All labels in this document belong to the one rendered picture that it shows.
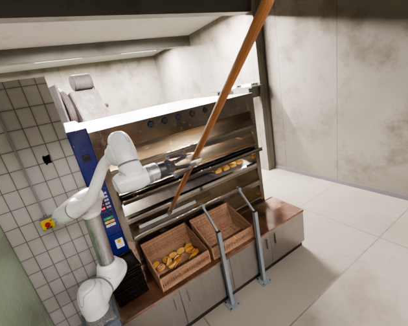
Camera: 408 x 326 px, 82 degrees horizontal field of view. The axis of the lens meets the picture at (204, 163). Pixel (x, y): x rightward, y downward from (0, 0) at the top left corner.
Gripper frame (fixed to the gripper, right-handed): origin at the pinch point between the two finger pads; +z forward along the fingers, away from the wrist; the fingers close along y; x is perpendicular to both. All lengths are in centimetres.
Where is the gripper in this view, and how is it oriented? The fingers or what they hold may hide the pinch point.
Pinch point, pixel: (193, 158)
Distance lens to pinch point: 122.9
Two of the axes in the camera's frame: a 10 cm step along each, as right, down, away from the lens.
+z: 8.5, -3.1, 4.4
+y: 4.6, 8.3, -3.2
